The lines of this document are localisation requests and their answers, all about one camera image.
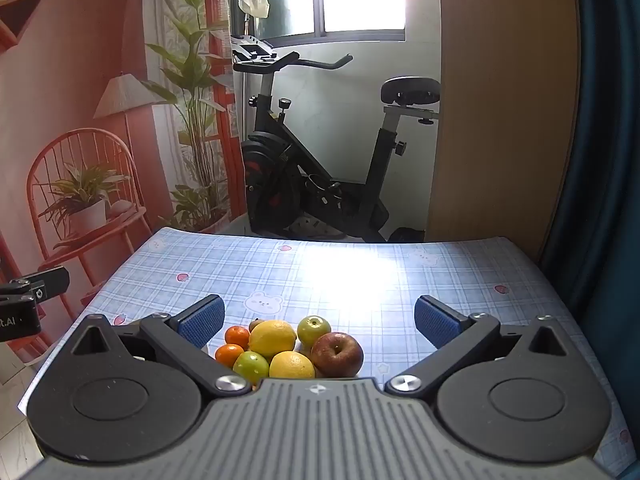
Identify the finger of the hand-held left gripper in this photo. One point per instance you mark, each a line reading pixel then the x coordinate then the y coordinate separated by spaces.
pixel 47 282

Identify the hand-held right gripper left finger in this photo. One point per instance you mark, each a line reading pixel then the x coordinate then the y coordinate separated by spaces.
pixel 202 322

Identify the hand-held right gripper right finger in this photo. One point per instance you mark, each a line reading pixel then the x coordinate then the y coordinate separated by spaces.
pixel 435 322

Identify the orange tangerine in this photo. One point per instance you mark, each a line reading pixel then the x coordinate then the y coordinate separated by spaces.
pixel 236 336
pixel 227 355

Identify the small brown round fruit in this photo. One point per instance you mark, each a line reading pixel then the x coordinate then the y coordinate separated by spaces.
pixel 256 325

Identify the green apple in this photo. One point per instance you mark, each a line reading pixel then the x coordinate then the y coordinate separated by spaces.
pixel 251 366
pixel 312 330

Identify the yellow lemon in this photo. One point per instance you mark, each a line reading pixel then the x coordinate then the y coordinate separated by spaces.
pixel 292 366
pixel 272 337

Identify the red apple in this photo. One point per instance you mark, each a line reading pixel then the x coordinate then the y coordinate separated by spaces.
pixel 337 355

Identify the blue plaid tablecloth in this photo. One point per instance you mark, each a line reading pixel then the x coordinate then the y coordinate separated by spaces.
pixel 350 270

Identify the black exercise bike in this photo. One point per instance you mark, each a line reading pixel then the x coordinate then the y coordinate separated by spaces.
pixel 280 160

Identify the wooden cabinet panel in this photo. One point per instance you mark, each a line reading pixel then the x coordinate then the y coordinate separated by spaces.
pixel 500 110

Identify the dark teal curtain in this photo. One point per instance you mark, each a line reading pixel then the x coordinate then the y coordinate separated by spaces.
pixel 605 160

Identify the white cap on stand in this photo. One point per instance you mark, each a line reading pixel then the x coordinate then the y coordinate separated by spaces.
pixel 254 4

